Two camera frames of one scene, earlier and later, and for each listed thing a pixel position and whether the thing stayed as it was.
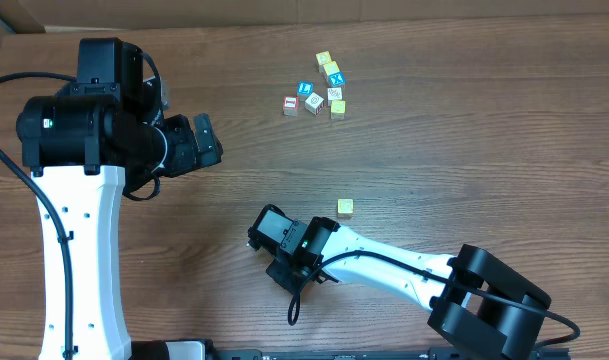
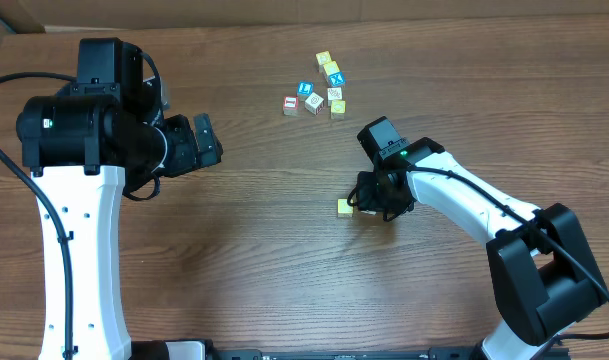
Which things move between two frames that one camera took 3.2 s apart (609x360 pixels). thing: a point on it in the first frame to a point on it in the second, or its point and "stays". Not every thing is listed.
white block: (345, 208) stays
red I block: (290, 105) stays
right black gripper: (281, 269) to (368, 200)
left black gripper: (178, 129) stays
